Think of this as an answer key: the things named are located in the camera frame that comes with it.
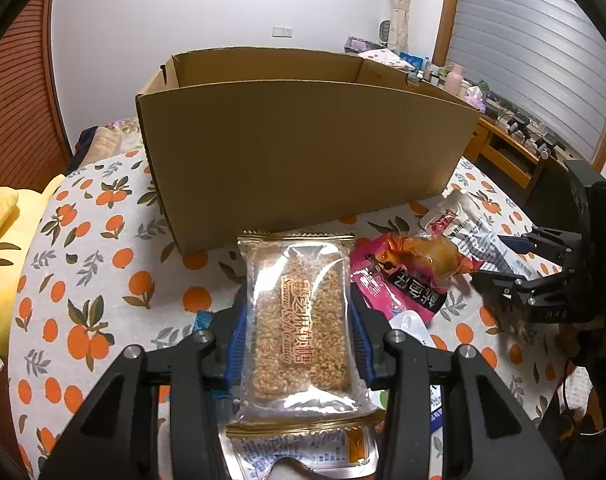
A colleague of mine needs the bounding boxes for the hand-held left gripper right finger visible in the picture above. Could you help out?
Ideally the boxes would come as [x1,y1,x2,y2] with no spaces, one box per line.
[349,290,566,480]

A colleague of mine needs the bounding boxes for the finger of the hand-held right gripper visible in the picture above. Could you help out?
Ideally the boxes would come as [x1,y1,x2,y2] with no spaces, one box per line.
[498,226,582,267]
[470,266,580,322]

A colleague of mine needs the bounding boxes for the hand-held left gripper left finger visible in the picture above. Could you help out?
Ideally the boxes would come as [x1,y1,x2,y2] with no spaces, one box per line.
[38,285,250,480]

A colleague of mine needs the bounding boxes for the clear sesame candy packet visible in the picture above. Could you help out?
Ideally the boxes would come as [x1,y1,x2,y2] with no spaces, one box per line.
[237,230,386,428]

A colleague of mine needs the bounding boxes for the brown cardboard box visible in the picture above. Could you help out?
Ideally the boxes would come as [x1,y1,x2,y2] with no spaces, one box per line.
[136,49,482,257]

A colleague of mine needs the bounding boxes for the silver printed snack packet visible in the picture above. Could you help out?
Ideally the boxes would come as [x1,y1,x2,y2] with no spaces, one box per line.
[453,210,538,281]

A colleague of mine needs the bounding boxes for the white plastic snack packet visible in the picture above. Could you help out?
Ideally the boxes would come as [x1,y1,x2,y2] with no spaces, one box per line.
[387,310,436,350]

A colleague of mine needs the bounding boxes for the pink chicken feet packet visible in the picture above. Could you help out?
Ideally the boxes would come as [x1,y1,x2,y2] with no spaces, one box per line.
[350,232,485,323]

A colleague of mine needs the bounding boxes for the wooden desk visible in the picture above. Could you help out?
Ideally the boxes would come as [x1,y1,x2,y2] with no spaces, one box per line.
[463,105,584,196]

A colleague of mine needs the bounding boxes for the small red white packet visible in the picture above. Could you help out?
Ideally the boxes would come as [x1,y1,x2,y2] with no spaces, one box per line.
[419,190,476,238]

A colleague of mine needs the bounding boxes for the silver orange-label snack packet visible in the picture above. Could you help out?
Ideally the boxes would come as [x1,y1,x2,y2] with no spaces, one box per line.
[224,422,384,480]

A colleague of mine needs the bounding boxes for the orange fruit print blanket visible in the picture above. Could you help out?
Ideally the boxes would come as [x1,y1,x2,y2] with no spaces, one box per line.
[8,152,578,480]

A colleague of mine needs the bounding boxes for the pink bottle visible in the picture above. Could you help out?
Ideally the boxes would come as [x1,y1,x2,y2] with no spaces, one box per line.
[445,65,464,96]

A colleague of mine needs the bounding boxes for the grey window blinds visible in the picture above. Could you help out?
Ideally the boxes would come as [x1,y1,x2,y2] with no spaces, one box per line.
[445,0,606,161]

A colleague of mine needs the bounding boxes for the floral pillow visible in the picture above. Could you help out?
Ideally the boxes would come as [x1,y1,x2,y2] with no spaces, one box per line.
[90,116,146,163]

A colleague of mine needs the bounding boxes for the dark clothing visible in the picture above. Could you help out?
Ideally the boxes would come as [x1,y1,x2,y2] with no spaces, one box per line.
[66,127,101,171]

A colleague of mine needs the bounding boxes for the yellow plush toy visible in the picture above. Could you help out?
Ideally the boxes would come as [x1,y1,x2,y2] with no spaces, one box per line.
[0,174,66,361]

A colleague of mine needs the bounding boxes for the pink bedding pile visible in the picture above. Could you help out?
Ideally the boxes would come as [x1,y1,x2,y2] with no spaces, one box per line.
[345,35,419,68]

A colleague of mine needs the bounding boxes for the beige curtain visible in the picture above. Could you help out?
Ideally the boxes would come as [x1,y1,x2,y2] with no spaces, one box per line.
[389,0,419,53]

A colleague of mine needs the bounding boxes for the wooden louvered wardrobe door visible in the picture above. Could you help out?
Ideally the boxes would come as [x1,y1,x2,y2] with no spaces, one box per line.
[0,0,74,201]

